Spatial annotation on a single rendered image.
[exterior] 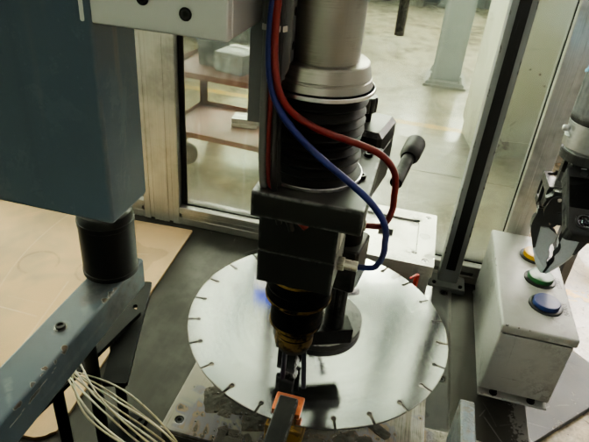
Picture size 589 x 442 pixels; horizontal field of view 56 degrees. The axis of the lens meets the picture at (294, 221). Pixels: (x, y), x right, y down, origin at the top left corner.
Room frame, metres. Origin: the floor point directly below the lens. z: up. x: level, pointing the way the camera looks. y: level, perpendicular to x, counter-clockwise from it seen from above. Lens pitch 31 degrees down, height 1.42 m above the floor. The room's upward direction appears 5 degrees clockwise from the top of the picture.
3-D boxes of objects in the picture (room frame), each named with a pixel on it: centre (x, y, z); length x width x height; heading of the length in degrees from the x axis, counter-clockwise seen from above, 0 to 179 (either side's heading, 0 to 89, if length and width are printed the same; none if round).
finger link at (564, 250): (0.76, -0.43, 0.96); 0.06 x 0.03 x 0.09; 169
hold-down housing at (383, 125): (0.46, -0.05, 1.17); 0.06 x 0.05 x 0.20; 160
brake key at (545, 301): (0.68, -0.40, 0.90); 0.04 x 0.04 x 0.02
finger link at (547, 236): (0.77, -0.40, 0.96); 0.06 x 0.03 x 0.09; 169
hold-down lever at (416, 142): (0.49, -0.09, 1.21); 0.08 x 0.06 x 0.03; 169
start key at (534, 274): (0.75, -0.41, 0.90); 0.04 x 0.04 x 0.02
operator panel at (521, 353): (0.75, -0.40, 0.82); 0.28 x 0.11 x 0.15; 169
